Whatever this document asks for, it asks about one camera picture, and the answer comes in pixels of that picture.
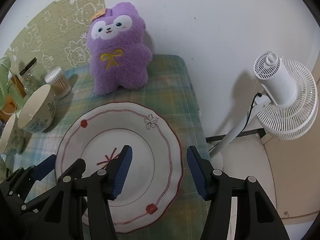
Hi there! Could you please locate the beige door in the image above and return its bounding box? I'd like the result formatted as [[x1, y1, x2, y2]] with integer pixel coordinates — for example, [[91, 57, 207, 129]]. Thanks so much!
[[260, 120, 320, 227]]

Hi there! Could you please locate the green desk fan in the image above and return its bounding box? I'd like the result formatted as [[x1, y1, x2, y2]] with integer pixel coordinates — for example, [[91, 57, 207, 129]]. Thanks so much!
[[0, 56, 27, 110]]

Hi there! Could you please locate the glass jar with dark lid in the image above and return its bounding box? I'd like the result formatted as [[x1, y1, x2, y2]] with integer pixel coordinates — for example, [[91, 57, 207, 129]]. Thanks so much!
[[19, 57, 42, 98]]

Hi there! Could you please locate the purple plush bunny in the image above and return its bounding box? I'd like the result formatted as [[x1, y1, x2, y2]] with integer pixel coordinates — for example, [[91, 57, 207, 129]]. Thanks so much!
[[86, 2, 153, 96]]

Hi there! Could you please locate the plaid tablecloth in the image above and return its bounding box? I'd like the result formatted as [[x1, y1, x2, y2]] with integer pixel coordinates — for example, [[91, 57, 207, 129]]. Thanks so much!
[[0, 54, 208, 240]]

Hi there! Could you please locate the cotton swab container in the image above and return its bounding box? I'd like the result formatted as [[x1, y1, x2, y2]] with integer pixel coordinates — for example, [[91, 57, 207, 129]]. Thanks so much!
[[44, 67, 72, 100]]

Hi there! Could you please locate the green printed mat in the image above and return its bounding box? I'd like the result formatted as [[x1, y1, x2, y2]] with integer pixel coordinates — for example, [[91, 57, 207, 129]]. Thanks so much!
[[4, 0, 104, 73]]

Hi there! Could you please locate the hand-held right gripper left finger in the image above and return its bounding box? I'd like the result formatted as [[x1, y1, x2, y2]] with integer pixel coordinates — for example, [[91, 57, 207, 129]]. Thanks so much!
[[44, 145, 133, 240]]

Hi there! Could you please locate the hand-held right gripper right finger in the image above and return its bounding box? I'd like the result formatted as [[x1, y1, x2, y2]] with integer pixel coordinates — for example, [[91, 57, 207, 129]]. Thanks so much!
[[186, 145, 292, 240]]

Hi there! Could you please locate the black fan cable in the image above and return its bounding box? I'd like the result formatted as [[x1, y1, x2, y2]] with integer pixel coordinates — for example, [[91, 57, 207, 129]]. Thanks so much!
[[246, 93, 262, 128]]

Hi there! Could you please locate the white plate with red flowers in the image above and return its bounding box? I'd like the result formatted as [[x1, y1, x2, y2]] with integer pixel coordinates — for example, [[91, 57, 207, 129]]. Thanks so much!
[[54, 102, 184, 233]]

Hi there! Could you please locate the white standing fan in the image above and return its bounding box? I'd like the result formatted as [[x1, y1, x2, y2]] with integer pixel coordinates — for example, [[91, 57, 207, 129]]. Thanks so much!
[[209, 51, 318, 159]]

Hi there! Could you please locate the wooden chair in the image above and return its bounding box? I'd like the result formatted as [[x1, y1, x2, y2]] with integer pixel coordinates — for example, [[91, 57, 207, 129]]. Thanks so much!
[[0, 76, 25, 124]]

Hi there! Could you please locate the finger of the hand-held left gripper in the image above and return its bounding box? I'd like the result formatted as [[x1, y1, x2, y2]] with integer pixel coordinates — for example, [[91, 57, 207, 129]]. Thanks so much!
[[57, 158, 87, 180], [0, 154, 56, 205]]

